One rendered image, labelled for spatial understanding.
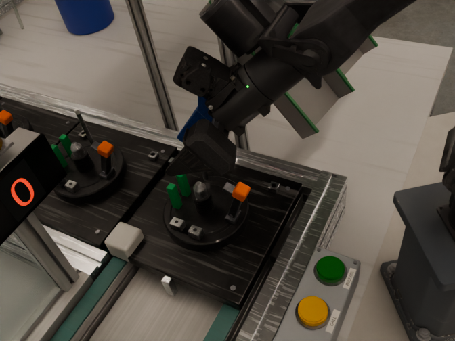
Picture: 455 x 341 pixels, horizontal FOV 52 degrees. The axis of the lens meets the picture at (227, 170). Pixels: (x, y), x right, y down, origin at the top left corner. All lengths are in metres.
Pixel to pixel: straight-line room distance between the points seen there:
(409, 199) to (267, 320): 0.25
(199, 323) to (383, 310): 0.29
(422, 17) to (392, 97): 2.03
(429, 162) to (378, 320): 0.36
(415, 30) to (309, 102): 2.19
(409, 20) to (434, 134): 2.09
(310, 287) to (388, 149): 0.42
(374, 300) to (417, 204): 0.21
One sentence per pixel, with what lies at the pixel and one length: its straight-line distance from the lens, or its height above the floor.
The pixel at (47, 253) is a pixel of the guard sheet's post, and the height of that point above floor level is 1.05.
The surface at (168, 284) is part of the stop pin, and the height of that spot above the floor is 0.96.
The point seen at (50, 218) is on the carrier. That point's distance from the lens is 0.87.
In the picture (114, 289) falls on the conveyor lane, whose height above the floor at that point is 0.93.
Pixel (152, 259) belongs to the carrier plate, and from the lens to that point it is 0.75.
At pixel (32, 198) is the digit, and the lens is 0.60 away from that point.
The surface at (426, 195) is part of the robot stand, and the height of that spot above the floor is 1.06.
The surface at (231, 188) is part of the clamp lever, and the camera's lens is 0.68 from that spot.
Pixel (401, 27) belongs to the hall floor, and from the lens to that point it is 3.05.
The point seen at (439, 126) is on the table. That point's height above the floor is 0.86.
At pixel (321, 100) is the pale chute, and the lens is 0.89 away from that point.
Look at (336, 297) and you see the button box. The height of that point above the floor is 0.96.
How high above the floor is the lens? 1.57
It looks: 47 degrees down
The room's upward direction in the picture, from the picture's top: 12 degrees counter-clockwise
